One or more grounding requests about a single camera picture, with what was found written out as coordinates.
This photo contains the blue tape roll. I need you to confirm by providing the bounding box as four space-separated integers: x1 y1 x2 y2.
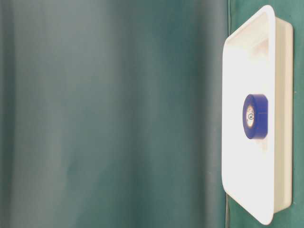
243 94 268 139

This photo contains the white plastic case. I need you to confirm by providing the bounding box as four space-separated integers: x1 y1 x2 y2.
221 5 294 225

